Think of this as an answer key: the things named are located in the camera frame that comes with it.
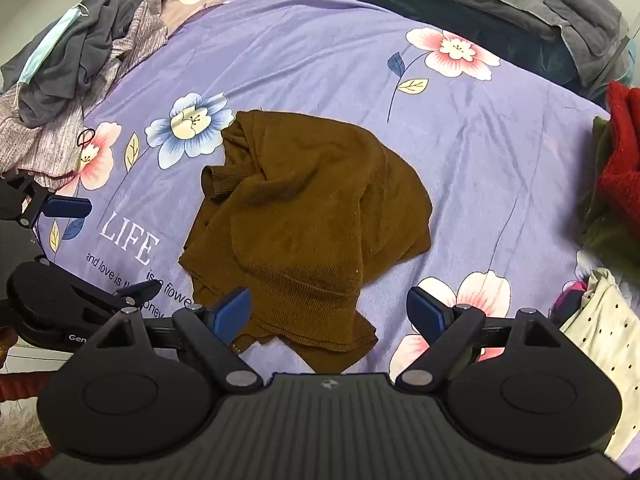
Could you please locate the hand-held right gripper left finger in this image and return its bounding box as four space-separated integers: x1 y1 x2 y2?
95 287 263 393

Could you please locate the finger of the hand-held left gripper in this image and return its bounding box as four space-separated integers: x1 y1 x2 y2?
0 169 94 228
75 280 162 313

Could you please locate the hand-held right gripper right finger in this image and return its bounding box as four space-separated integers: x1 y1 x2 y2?
397 286 563 393

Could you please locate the brown knit sweater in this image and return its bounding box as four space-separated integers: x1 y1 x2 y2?
178 109 433 375

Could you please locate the red rug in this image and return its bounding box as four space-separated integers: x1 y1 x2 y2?
0 355 67 407

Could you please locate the beige fuzzy mat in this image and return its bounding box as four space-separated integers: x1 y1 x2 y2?
0 400 52 457

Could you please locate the pink garment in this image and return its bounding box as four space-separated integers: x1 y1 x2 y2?
552 280 592 327

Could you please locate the dark grey garment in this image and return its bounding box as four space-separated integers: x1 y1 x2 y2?
0 0 147 129

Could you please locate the blue face mask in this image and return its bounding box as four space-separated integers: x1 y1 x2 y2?
15 2 96 102

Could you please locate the white polka dot garment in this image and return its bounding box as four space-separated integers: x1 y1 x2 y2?
559 267 640 461

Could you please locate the mauve knit garment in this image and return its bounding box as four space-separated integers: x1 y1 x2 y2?
0 0 172 192

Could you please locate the green garment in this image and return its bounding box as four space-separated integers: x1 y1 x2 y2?
577 116 640 262

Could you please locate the red knit garment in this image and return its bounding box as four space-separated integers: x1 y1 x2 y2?
599 80 640 222

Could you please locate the purple floral bedsheet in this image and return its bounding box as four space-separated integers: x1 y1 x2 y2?
0 0 636 466

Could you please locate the grey folded garment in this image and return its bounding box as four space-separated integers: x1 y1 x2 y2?
492 0 634 87

